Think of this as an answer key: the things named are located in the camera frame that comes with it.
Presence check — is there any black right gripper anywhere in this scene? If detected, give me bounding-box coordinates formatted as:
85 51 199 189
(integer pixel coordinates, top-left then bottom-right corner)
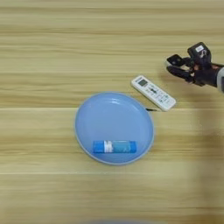
166 57 221 88

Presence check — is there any white remote control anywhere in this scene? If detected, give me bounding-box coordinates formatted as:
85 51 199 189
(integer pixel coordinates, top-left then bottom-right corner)
130 74 177 112

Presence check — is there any blue glue stick tube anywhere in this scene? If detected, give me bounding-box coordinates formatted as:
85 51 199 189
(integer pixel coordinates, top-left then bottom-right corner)
92 140 137 154

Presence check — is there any black box with white label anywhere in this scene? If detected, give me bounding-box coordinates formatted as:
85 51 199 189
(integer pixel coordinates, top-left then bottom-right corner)
187 42 212 64

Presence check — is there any round blue plate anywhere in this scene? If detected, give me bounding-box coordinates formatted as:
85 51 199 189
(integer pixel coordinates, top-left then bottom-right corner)
73 91 156 166

